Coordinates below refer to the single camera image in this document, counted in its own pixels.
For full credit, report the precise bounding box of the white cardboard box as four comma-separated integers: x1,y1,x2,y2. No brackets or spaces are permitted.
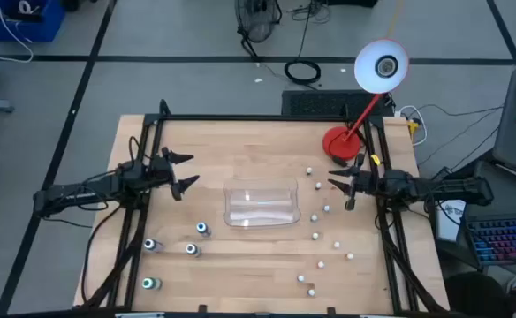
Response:
434,199,467,243

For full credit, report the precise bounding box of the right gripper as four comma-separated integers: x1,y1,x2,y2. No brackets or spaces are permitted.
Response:
327,153,381,212

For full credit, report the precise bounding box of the black perforated box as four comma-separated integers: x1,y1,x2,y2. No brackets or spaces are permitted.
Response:
281,89,395,117

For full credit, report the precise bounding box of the clear plastic bin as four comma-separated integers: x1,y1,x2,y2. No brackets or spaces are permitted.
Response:
222,177,302,229

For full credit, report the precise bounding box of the yellow hanging cable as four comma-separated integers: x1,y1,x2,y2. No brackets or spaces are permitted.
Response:
385,0,406,40

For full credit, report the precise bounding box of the black aluminium table frame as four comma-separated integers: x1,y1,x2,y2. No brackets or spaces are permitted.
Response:
74,99,452,318

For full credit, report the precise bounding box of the white looped cable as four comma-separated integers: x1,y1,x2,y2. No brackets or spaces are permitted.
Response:
398,104,429,148

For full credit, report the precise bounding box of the large blue-capped dye bottle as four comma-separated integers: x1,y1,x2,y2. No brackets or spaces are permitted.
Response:
194,221,213,239

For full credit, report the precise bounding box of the black floor fan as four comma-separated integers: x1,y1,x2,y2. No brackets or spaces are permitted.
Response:
234,0,282,61

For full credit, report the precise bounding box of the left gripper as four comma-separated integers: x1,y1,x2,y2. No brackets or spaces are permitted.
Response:
146,147,201,202

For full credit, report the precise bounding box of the backlit computer keyboard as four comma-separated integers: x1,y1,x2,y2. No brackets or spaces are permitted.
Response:
464,215,516,267

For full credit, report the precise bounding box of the blue plastic crate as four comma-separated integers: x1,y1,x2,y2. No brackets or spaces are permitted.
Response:
0,0,67,44

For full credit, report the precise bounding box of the grey laptop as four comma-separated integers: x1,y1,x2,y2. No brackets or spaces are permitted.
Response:
490,68,516,183

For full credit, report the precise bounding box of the person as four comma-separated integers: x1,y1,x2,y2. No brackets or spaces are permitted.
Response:
443,269,516,318

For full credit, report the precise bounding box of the coiled black cable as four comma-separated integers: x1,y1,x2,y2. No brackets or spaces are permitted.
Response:
283,59,323,86

